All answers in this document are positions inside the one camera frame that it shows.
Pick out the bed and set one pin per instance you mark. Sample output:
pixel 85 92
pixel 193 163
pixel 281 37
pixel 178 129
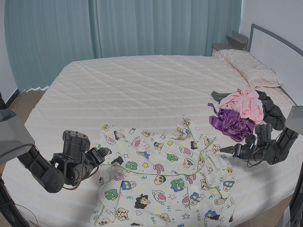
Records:
pixel 142 91

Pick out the white printed pyjama top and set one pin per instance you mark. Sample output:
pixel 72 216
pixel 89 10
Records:
pixel 153 185

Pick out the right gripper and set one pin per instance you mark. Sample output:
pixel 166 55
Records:
pixel 242 152

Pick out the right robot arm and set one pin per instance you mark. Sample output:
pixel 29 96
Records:
pixel 281 145

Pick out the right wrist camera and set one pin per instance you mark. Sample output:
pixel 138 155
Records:
pixel 250 139

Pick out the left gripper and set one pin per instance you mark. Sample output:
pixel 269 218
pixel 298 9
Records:
pixel 94 159

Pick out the purple garment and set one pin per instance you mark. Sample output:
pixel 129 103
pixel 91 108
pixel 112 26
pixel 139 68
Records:
pixel 232 124

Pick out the pink garment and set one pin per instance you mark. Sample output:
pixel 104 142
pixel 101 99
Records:
pixel 248 105

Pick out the grey bedside table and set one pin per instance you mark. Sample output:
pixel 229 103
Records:
pixel 236 38

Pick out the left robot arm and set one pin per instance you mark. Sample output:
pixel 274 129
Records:
pixel 42 171

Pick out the blue-green curtain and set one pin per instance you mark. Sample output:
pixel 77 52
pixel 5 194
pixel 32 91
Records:
pixel 142 20

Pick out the dark grey garment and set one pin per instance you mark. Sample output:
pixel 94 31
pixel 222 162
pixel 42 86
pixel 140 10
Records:
pixel 272 112

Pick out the cream pillow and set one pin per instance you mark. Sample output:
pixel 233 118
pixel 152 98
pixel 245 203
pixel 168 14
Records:
pixel 255 72

